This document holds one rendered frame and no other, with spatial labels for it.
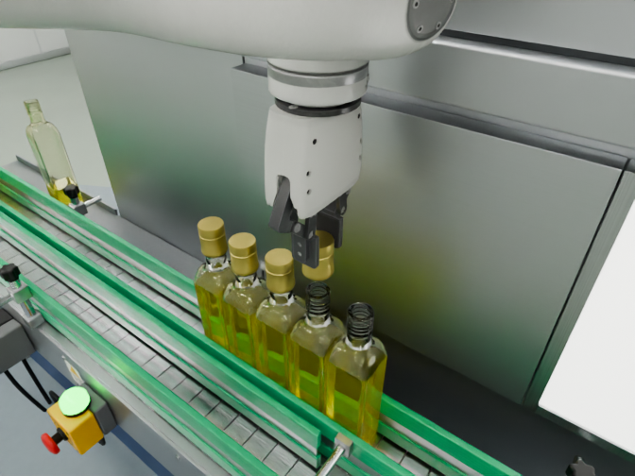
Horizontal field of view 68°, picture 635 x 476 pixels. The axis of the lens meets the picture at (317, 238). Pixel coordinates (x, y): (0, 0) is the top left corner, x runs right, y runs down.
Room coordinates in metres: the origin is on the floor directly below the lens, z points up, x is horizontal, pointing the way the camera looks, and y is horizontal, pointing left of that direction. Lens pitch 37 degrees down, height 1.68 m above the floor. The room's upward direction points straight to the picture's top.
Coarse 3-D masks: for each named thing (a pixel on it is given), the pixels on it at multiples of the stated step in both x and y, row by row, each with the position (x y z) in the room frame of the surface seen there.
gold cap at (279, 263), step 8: (280, 248) 0.45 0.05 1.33; (272, 256) 0.44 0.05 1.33; (280, 256) 0.44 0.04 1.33; (288, 256) 0.44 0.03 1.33; (272, 264) 0.42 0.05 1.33; (280, 264) 0.42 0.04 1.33; (288, 264) 0.42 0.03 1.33; (272, 272) 0.42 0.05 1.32; (280, 272) 0.42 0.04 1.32; (288, 272) 0.42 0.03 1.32; (272, 280) 0.42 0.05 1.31; (280, 280) 0.42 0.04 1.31; (288, 280) 0.42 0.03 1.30; (272, 288) 0.42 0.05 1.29; (280, 288) 0.42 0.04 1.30; (288, 288) 0.42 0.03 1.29
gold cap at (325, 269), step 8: (320, 232) 0.41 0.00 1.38; (328, 232) 0.41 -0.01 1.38; (320, 240) 0.40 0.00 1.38; (328, 240) 0.40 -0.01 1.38; (320, 248) 0.38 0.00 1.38; (328, 248) 0.39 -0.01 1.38; (320, 256) 0.38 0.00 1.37; (328, 256) 0.39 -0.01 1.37; (304, 264) 0.39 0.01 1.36; (320, 264) 0.38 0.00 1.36; (328, 264) 0.39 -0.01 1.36; (304, 272) 0.39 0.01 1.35; (312, 272) 0.38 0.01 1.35; (320, 272) 0.38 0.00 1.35; (328, 272) 0.39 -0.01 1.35
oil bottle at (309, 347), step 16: (304, 320) 0.40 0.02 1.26; (336, 320) 0.40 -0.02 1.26; (304, 336) 0.38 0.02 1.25; (320, 336) 0.38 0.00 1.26; (336, 336) 0.39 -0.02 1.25; (304, 352) 0.38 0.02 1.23; (320, 352) 0.37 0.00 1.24; (304, 368) 0.38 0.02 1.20; (320, 368) 0.36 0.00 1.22; (304, 384) 0.38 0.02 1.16; (320, 384) 0.36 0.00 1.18; (304, 400) 0.38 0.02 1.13; (320, 400) 0.36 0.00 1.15
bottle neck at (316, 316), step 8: (312, 288) 0.41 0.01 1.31; (320, 288) 0.41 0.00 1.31; (328, 288) 0.40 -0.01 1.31; (312, 296) 0.39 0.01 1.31; (320, 296) 0.39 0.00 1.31; (328, 296) 0.39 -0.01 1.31; (312, 304) 0.39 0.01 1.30; (320, 304) 0.39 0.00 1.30; (328, 304) 0.39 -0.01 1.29; (312, 312) 0.39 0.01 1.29; (320, 312) 0.39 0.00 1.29; (328, 312) 0.39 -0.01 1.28; (312, 320) 0.39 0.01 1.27; (320, 320) 0.39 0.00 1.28; (328, 320) 0.39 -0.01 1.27
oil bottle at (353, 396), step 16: (336, 352) 0.36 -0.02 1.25; (352, 352) 0.35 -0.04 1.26; (368, 352) 0.35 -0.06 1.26; (384, 352) 0.36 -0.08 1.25; (336, 368) 0.35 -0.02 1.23; (352, 368) 0.34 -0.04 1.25; (368, 368) 0.34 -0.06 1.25; (384, 368) 0.36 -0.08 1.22; (336, 384) 0.35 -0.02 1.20; (352, 384) 0.34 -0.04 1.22; (368, 384) 0.33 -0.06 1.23; (336, 400) 0.35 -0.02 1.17; (352, 400) 0.33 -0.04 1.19; (368, 400) 0.34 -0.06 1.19; (336, 416) 0.35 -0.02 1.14; (352, 416) 0.33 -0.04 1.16; (368, 416) 0.34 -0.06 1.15; (352, 432) 0.33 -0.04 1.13; (368, 432) 0.34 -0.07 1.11
